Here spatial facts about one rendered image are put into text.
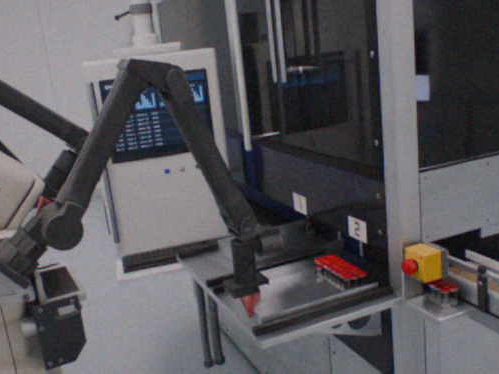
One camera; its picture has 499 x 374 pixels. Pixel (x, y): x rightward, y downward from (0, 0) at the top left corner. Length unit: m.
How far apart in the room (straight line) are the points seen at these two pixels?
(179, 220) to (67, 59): 4.60
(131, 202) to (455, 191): 1.22
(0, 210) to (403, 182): 0.93
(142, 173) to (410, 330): 1.16
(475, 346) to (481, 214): 0.39
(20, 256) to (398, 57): 0.93
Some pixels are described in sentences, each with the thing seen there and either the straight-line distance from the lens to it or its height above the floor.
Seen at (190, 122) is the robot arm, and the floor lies 1.41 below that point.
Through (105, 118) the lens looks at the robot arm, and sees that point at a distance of 1.22.
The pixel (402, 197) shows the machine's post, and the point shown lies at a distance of 1.48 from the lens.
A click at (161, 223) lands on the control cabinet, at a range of 2.30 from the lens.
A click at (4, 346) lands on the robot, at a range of 1.50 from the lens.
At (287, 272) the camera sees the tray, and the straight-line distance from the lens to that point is 1.73.
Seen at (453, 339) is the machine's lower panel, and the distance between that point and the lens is 1.74.
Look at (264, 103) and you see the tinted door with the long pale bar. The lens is 2.09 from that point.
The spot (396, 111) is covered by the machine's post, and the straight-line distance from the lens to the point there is 1.43.
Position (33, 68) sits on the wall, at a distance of 6.70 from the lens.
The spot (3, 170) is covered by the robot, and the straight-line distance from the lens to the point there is 1.34.
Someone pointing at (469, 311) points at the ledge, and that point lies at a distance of 1.53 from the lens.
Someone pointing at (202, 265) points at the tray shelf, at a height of 0.88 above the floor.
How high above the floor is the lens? 1.57
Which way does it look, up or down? 14 degrees down
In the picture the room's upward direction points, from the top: 6 degrees counter-clockwise
